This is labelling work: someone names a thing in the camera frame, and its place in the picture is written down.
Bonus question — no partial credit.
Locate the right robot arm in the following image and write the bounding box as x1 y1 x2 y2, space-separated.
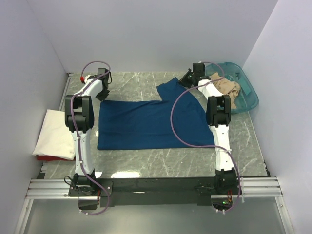
179 62 239 195

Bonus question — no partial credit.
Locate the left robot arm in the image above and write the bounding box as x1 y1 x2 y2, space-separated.
64 68 112 196

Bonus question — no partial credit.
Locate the beige garment in bin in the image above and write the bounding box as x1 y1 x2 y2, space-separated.
210 73 240 109

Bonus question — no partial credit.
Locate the teal plastic bin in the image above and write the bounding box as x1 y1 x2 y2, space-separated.
205 62 259 114

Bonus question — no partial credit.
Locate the white folded t-shirt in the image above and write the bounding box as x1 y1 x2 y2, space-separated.
33 109 75 160

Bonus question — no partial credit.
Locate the red folded t-shirt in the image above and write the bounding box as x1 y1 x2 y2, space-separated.
36 155 73 161

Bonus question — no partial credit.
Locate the black base beam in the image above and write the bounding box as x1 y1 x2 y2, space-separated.
68 176 243 211

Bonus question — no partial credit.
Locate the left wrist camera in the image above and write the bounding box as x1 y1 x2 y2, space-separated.
79 75 94 84

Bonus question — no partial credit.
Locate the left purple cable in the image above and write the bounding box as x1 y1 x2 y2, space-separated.
70 60 113 216

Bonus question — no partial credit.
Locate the purple cable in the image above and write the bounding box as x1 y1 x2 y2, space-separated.
70 60 113 216
170 61 244 214

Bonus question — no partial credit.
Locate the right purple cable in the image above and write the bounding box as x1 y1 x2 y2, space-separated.
170 61 244 214

